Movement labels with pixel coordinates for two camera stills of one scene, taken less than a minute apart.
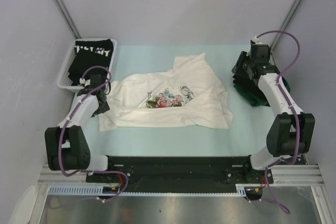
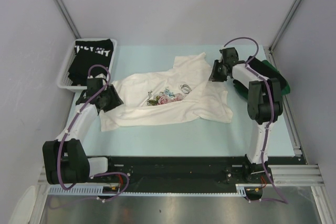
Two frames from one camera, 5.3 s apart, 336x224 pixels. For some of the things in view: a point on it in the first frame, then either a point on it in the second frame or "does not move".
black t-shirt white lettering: [88, 53] does not move
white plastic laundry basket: [64, 81] does not move
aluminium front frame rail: [291, 174] does not move
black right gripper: [237, 68] → [213, 76]
